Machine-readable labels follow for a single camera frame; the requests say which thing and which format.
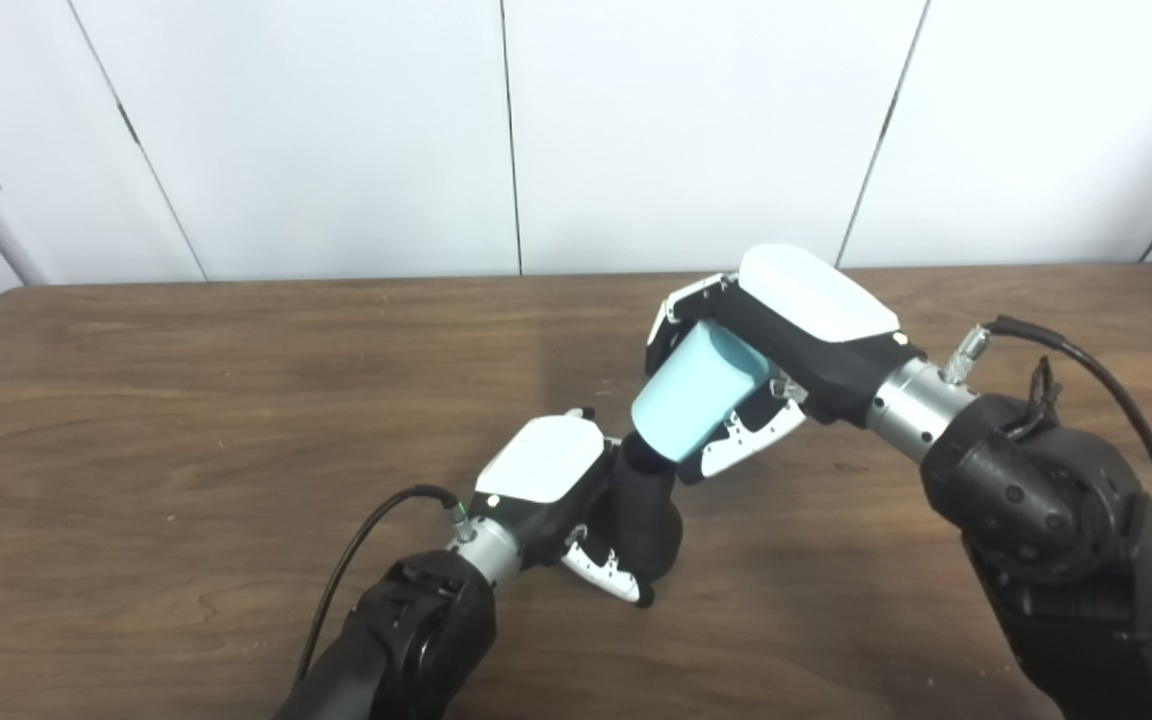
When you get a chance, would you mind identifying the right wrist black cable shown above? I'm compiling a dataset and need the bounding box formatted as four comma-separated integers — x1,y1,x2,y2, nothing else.
946,316,1152,591

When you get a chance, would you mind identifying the black funnel-shaped nozzle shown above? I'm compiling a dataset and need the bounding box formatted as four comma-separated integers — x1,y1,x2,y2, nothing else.
608,432,684,586

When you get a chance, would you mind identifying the light-blue cylindrical hose piece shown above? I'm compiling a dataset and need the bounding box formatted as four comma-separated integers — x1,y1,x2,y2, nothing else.
631,320,772,463

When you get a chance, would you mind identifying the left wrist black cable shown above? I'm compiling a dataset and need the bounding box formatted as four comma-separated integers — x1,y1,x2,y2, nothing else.
294,485,477,691

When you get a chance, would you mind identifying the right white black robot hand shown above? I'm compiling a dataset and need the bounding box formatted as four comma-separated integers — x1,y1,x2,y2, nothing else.
644,243,927,486

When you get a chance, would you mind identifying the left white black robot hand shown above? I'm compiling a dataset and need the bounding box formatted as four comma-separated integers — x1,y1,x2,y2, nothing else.
471,407,657,608

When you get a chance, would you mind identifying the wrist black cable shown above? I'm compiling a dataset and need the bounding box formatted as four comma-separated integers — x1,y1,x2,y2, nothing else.
946,316,1152,591
294,485,477,691

